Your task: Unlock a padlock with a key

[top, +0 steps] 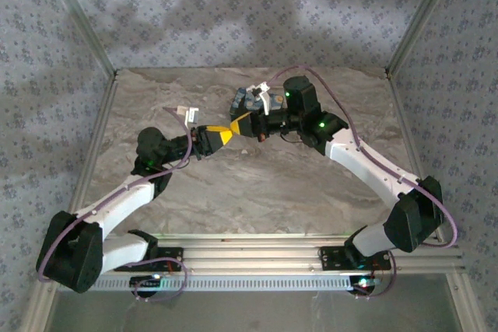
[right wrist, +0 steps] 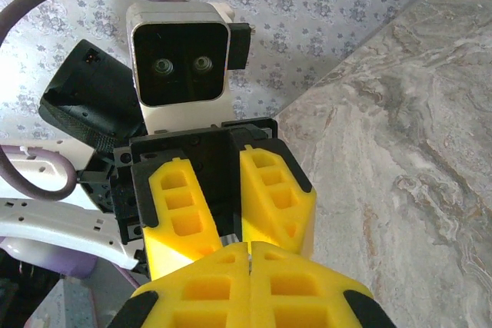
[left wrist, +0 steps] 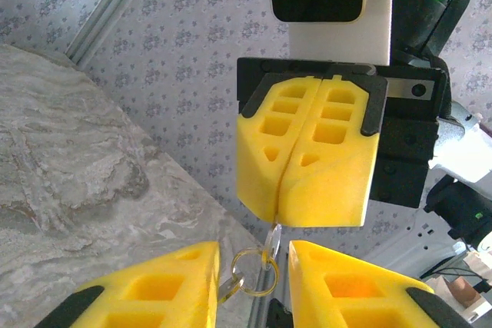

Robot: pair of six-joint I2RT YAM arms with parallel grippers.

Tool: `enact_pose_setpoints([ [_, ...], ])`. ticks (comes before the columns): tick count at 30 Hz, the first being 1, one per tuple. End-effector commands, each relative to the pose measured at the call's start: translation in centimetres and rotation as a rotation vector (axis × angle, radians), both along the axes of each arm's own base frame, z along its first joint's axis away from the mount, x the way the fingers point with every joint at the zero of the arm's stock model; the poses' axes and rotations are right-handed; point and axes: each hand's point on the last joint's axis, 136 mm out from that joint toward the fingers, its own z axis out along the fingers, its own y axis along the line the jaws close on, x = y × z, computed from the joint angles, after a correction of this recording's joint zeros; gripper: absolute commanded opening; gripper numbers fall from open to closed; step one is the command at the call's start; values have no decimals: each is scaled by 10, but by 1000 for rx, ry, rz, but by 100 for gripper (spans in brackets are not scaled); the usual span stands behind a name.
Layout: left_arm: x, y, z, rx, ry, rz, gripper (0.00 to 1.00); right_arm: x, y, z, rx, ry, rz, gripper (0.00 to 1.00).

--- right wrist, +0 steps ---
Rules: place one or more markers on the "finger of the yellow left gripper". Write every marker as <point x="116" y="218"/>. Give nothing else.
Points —
<point x="276" y="197"/>
<point x="173" y="209"/>

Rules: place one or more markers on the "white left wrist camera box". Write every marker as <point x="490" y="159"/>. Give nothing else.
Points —
<point x="177" y="67"/>

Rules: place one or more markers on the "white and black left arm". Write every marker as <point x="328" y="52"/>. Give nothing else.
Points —
<point x="57" y="224"/>

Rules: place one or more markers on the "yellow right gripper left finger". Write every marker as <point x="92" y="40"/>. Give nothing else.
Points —
<point x="200" y="297"/>

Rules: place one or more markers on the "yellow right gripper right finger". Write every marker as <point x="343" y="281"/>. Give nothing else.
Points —
<point x="307" y="297"/>

